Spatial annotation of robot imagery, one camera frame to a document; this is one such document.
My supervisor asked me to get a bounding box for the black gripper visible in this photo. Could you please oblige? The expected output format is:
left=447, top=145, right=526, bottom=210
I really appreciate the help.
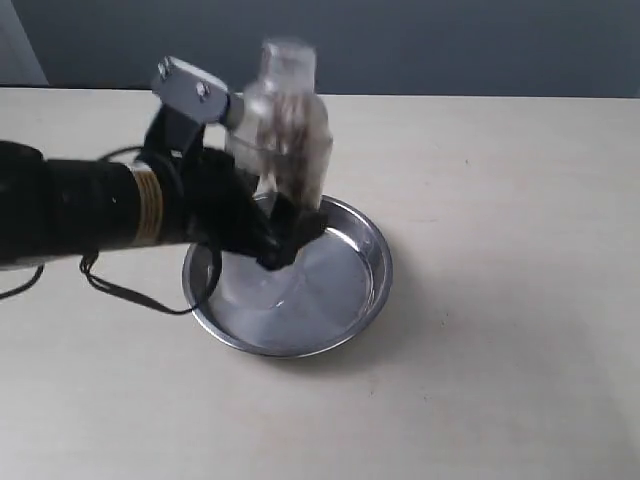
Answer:
left=142, top=108, right=328, bottom=271

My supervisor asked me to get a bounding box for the clear plastic jar with beans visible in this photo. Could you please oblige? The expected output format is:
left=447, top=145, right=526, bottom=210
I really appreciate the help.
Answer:
left=225, top=38, right=333, bottom=210

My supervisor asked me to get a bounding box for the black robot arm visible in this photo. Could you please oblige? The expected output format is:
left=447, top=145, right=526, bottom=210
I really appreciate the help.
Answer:
left=1, top=107, right=327, bottom=270

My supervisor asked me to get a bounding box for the round stainless steel plate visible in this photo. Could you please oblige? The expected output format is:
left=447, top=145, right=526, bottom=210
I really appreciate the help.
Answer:
left=193, top=196, right=393, bottom=358

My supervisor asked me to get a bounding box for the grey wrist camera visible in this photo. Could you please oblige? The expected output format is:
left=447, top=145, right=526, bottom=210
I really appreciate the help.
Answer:
left=151, top=56, right=230, bottom=125

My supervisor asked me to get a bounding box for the black cable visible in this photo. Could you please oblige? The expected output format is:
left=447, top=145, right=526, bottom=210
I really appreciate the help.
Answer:
left=0, top=144, right=224, bottom=316

